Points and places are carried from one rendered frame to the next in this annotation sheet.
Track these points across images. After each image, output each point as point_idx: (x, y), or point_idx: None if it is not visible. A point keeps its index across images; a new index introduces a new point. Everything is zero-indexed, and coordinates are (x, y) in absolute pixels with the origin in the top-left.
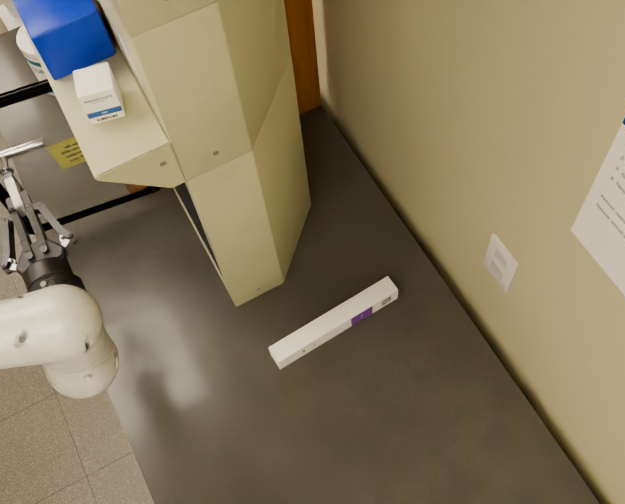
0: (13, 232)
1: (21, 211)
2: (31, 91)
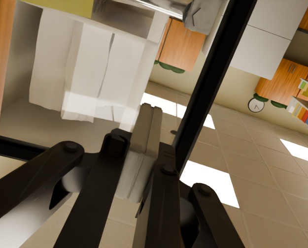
0: (199, 216)
1: (136, 180)
2: (22, 158)
